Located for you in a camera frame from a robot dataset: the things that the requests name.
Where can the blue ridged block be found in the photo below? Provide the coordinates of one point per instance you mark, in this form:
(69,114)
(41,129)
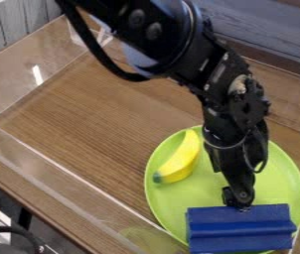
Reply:
(223,229)

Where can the yellow banana-shaped toy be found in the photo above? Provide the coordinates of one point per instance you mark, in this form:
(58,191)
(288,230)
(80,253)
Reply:
(180,165)

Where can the clear acrylic barrier wall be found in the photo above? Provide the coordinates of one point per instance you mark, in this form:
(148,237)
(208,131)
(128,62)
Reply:
(78,131)

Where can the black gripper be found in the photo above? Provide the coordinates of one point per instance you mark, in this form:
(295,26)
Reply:
(239,159)

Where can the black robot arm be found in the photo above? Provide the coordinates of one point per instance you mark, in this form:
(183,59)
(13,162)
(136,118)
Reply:
(172,44)

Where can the green round plate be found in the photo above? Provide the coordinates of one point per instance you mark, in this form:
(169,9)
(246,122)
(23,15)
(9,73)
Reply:
(278,186)

